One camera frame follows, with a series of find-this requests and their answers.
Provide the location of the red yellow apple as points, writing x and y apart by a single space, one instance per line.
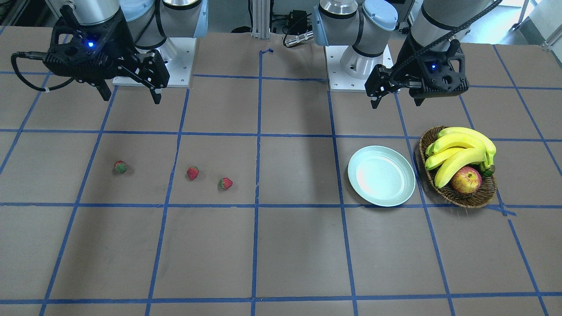
467 180

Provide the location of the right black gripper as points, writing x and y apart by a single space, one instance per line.
124 43

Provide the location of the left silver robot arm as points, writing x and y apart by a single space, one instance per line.
367 26

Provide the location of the brown wicker basket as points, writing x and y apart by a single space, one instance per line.
482 197

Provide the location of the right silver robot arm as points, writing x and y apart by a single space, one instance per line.
151 22

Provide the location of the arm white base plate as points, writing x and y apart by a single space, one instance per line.
178 55
338 66

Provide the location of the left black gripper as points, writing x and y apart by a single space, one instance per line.
411 61

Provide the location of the strawberry with green top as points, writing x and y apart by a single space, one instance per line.
120 166

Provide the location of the light green plate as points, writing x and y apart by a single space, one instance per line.
381 176

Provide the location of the red strawberry with leaves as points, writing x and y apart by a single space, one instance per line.
225 183

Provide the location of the yellow banana bunch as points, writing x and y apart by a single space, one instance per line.
447 150

